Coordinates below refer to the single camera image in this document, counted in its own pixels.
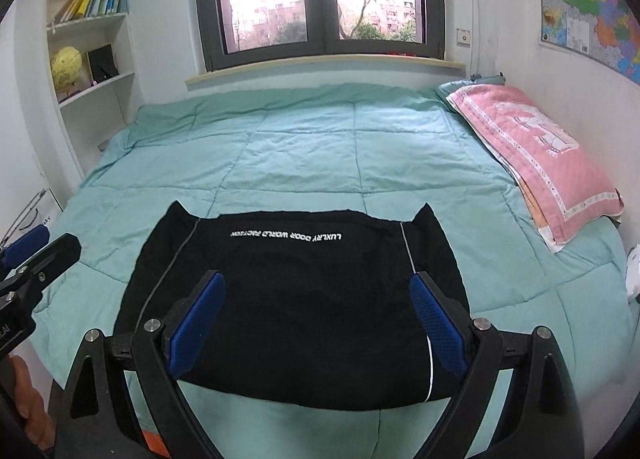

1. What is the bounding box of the yellow globe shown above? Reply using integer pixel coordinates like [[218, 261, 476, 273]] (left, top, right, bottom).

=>
[[50, 46, 83, 90]]

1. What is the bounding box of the black hooded jacket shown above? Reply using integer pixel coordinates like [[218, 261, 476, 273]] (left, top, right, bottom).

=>
[[112, 200, 472, 411]]

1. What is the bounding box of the green pillow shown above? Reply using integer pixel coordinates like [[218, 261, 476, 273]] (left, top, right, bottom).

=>
[[434, 73, 506, 110]]

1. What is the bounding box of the pink printed pillow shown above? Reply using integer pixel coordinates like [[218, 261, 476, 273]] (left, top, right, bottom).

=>
[[445, 84, 626, 254]]

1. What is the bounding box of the light green quilt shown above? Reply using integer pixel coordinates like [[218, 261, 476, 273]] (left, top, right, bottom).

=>
[[30, 82, 640, 459]]

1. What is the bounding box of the person's left hand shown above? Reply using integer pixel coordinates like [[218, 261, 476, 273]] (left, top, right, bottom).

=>
[[10, 355, 56, 449]]

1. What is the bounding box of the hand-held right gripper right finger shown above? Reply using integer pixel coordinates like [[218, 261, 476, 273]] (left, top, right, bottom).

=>
[[409, 270, 586, 459]]

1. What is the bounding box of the grey wire frame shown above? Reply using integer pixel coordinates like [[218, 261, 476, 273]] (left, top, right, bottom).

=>
[[0, 188, 47, 246]]

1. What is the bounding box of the wooden window sill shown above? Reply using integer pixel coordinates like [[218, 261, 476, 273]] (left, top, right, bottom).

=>
[[185, 58, 467, 89]]

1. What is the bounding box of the white bookshelf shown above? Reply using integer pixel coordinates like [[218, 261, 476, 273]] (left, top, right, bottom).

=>
[[45, 0, 143, 180]]

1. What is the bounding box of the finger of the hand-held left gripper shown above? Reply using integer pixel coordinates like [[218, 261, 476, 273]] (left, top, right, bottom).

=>
[[16, 233, 82, 301], [0, 226, 51, 270]]

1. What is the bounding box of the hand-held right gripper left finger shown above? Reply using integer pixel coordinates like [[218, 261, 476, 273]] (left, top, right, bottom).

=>
[[55, 270, 227, 459]]

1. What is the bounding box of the white cloth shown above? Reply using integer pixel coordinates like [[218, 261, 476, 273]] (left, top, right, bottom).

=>
[[625, 244, 640, 297]]

